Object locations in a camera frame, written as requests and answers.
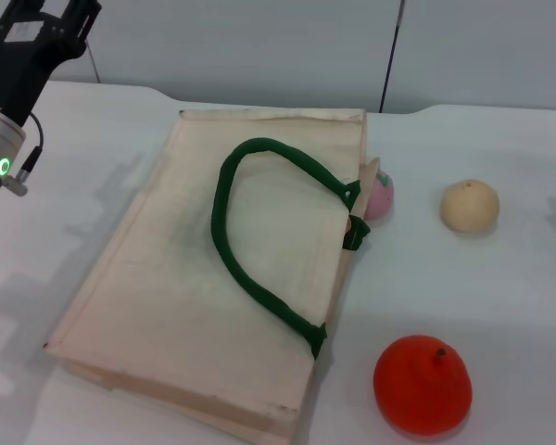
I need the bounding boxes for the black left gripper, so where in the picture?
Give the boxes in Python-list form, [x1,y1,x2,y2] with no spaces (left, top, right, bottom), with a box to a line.
[0,0,104,129]

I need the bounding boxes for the cream handbag with green handle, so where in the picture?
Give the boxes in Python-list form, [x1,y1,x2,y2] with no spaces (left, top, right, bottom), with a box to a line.
[44,108,370,445]

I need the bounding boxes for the round beige bun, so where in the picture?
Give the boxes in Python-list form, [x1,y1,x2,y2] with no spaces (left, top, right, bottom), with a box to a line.
[439,178,500,235]

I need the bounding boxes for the dark thin background pole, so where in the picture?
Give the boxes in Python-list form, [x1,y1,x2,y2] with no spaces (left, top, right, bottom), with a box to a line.
[378,0,407,114]

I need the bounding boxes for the pink peach bun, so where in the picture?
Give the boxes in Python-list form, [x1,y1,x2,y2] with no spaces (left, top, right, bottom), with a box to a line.
[363,166,396,223]

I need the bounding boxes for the orange tangerine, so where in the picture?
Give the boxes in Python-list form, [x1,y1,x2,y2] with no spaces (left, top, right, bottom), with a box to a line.
[373,334,473,437]

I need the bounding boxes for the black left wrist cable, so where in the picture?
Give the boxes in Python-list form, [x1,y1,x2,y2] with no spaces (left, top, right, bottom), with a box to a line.
[2,113,45,197]

